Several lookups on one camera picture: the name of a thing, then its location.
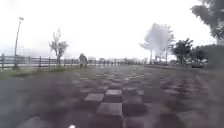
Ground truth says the grey checkered paved path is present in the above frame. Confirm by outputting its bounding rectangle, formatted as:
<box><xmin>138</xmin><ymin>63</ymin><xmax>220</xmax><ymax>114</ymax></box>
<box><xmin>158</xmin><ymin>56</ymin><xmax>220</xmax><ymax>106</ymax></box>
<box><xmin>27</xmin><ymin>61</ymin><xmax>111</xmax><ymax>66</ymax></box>
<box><xmin>0</xmin><ymin>64</ymin><xmax>224</xmax><ymax>128</ymax></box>

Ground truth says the small round bush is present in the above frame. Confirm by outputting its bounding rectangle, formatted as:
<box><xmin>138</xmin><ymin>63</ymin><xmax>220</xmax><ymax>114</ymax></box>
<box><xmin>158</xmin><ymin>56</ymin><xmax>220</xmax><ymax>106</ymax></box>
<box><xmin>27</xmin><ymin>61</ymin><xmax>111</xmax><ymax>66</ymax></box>
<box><xmin>78</xmin><ymin>52</ymin><xmax>89</xmax><ymax>68</ymax></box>

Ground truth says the tall slender tree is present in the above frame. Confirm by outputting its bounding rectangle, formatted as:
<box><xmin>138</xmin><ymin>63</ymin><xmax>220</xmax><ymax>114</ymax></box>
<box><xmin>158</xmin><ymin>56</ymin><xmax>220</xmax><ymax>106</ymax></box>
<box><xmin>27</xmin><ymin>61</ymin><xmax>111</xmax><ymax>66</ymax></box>
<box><xmin>139</xmin><ymin>22</ymin><xmax>176</xmax><ymax>65</ymax></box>

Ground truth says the small thin tree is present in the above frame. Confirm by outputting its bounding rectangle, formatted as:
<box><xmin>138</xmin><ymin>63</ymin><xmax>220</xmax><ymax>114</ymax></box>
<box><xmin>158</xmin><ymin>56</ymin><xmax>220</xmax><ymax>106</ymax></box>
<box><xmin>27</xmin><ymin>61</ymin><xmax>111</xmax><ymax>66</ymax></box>
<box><xmin>48</xmin><ymin>28</ymin><xmax>70</xmax><ymax>67</ymax></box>

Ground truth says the round dark green tree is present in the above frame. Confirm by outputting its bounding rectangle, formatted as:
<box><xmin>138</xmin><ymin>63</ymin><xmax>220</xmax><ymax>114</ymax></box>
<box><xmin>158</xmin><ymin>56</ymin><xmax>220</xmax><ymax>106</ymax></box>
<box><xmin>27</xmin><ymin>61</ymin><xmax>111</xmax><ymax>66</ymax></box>
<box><xmin>171</xmin><ymin>37</ymin><xmax>195</xmax><ymax>66</ymax></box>

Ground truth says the grass strip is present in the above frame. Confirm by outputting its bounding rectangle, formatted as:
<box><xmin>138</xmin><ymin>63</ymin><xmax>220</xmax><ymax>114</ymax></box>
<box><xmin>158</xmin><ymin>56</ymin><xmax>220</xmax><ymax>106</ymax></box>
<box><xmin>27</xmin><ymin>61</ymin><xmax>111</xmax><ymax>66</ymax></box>
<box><xmin>0</xmin><ymin>65</ymin><xmax>84</xmax><ymax>80</ymax></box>

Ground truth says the dark green hedge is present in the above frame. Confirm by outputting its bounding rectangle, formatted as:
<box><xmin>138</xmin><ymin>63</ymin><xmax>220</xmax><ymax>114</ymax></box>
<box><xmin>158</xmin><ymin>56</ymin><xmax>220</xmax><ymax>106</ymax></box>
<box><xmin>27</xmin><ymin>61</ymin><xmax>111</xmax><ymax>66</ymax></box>
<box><xmin>186</xmin><ymin>44</ymin><xmax>224</xmax><ymax>70</ymax></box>

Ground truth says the lamp pole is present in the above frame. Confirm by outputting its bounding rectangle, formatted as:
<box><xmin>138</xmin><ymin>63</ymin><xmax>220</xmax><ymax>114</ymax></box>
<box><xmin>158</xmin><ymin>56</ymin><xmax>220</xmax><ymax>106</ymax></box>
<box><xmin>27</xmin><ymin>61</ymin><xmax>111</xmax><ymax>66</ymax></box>
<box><xmin>12</xmin><ymin>16</ymin><xmax>25</xmax><ymax>70</ymax></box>

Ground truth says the large dark tree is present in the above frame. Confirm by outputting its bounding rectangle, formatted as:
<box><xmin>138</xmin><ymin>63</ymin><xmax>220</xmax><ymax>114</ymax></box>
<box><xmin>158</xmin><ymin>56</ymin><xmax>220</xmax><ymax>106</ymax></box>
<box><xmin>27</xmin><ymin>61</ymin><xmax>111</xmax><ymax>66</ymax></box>
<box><xmin>190</xmin><ymin>0</ymin><xmax>224</xmax><ymax>44</ymax></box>

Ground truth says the wooden rail fence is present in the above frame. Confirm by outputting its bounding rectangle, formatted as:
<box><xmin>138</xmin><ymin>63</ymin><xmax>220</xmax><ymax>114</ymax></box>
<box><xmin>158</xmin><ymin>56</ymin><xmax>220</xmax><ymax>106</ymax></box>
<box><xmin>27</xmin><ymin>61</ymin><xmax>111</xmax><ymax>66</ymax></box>
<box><xmin>0</xmin><ymin>53</ymin><xmax>144</xmax><ymax>69</ymax></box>

